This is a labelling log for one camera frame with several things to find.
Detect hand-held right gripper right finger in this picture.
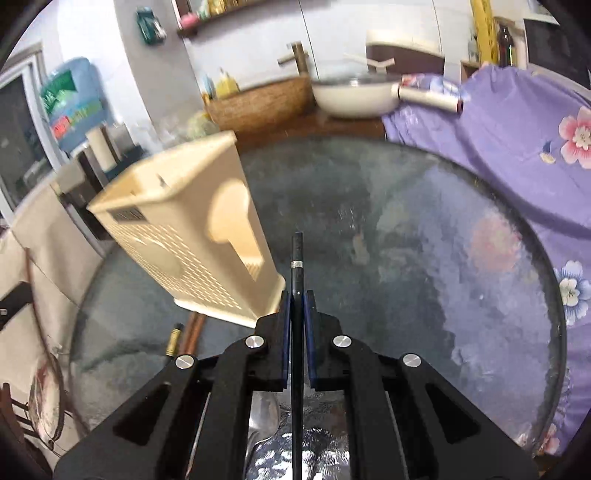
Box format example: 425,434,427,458
302,290,541,480

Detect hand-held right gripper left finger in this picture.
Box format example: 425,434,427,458
54,290,296,480

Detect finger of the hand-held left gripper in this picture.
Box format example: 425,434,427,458
0,281,33,330

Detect black chopstick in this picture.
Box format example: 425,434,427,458
290,232,306,480

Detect brown wooden chopstick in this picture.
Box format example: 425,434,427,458
181,313,206,359

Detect thin dark wooden chopstick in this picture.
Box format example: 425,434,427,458
165,324,185,357

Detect cream plastic utensil holder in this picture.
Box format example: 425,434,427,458
87,130,287,326

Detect beige cloth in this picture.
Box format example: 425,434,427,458
0,185,108,454

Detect water dispenser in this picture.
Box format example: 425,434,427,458
53,138,144,241

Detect blue water jug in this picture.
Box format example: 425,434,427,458
39,57,108,153

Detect woven basket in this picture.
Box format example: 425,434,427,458
204,76,315,134

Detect white pan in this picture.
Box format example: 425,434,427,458
311,76,465,120

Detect glass pan lid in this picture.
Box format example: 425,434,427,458
311,73,399,89

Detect yellow bottle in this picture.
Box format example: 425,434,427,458
215,69,240,99

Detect purple floral cloth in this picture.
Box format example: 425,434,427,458
382,64,591,459

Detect white rice paddle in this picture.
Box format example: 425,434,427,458
344,52,397,70

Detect brown and white rice cooker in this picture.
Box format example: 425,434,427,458
366,30,447,77

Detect green toy car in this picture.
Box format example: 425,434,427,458
136,7,167,45

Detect dark glass bottle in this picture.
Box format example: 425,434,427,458
496,25,516,66

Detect tall yellow box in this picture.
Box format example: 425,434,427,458
470,0,500,66

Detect wooden wall shelf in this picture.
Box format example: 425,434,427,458
177,0,279,38

